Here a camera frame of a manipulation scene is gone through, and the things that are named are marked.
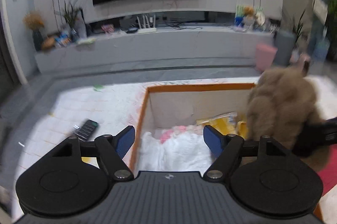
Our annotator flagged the yellow snack packet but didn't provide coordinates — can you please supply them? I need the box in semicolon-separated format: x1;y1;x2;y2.
195;111;238;135

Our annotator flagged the white cloth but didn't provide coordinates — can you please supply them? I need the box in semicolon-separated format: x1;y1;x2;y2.
135;132;213;173

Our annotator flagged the brown fluffy towel bundle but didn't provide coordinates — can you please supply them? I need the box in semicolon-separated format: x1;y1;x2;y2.
246;67;325;150

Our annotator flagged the pink white knitted item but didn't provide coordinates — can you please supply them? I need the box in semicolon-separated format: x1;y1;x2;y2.
159;125;203;144

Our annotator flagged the yellow cloth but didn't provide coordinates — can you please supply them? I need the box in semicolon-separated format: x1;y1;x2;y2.
236;113;249;139

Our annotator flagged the black remote control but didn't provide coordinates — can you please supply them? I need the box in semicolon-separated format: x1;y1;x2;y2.
72;119;99;142

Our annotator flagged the red transparent ball box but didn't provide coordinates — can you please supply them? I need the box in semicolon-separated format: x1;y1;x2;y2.
318;161;337;196

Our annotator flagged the white lace tablecloth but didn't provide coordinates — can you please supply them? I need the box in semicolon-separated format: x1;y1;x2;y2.
11;76;337;222

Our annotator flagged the orange storage box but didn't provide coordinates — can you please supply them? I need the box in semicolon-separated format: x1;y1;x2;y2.
128;84;323;223

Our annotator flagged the pink small heater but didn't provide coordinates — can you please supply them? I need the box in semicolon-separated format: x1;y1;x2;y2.
290;53;311;76

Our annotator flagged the blue water jug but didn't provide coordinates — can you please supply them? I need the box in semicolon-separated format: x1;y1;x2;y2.
313;37;330;61

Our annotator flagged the pink round stool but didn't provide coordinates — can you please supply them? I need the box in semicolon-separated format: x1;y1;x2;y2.
255;43;278;72

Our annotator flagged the grey trash bin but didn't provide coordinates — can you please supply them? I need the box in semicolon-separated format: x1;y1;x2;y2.
274;29;296;66

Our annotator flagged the white tv console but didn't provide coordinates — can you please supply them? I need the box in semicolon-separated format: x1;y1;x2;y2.
35;26;273;73

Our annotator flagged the white wifi router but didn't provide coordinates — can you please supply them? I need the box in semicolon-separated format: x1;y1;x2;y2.
136;15;157;34

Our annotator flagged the white hanging tote bag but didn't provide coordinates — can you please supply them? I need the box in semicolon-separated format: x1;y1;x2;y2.
312;0;328;25

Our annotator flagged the green plant in vase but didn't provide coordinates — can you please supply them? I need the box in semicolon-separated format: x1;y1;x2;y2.
54;0;83;43

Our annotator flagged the small teddy bear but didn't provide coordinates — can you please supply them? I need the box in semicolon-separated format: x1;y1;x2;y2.
243;6;255;16

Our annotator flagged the dried orange flower vase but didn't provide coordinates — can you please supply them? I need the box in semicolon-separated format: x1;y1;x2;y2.
23;11;45;52

